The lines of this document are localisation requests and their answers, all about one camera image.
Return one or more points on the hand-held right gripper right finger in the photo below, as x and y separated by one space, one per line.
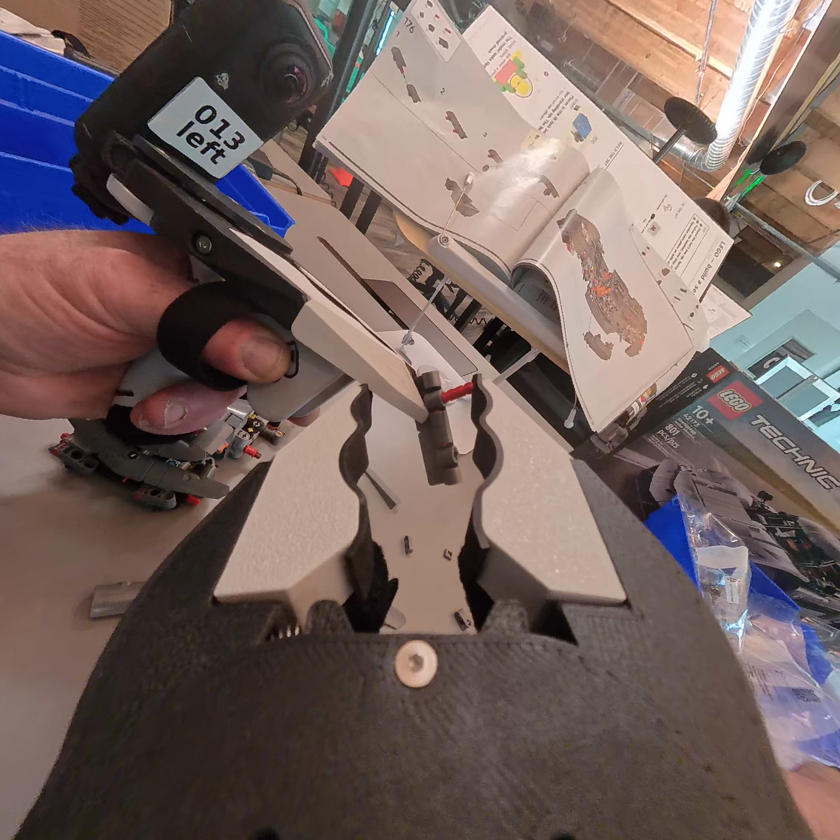
558 538

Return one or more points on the printed toy set box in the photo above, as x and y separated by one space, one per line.
754 420

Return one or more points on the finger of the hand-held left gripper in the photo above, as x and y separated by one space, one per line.
367 361
275 262

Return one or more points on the partly built toy vehicle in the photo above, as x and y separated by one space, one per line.
151 472

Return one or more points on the white book stand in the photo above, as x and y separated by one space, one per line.
472 282

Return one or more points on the grey beam with red pins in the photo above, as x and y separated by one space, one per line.
438 446

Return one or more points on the open instruction booklet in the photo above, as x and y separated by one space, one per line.
426 131

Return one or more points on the person's left hand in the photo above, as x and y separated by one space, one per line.
79 315

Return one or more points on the orange traffic cone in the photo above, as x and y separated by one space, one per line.
341 177

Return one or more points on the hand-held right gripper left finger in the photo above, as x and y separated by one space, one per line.
295 538

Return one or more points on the brown cardboard box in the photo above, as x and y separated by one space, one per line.
118 33

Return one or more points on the black round ceiling fixture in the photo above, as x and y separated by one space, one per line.
781 157
689 118

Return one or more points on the blue storage bin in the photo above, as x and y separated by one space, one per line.
669 544
39 131

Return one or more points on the silver ventilation duct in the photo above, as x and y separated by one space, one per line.
754 65

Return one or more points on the clear plastic bags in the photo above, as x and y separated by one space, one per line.
754 656

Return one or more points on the black power plug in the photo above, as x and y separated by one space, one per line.
279 174

